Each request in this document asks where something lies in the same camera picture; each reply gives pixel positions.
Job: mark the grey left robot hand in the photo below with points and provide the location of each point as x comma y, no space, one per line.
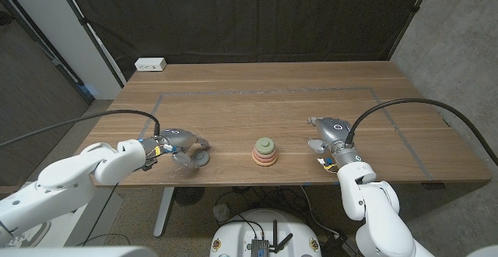
179,137

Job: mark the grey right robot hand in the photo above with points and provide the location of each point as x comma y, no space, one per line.
332,130

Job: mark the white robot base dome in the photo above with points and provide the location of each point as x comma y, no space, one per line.
237,233

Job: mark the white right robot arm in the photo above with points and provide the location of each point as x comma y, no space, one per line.
373,210

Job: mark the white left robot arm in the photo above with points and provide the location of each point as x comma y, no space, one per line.
70,179

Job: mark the black round floor fan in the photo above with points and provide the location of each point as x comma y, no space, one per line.
188,195

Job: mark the white table leg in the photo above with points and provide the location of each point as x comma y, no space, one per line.
163,210

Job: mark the white power strip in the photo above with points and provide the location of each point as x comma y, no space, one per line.
150,64

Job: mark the grey round floor object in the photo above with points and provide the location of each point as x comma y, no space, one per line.
221,212

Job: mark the black power adapter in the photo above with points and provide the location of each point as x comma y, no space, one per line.
336,246

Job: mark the black backdrop stand pole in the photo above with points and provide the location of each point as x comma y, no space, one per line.
412,15
89,35

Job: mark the radio box with black antennas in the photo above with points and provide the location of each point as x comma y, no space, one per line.
260,246

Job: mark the black backdrop curtain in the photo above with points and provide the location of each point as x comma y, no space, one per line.
249,15

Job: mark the white robot torso edge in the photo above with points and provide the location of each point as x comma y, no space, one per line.
78,252

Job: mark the white sneaker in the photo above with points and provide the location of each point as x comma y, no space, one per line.
27,235

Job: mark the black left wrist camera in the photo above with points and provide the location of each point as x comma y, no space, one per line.
149,164

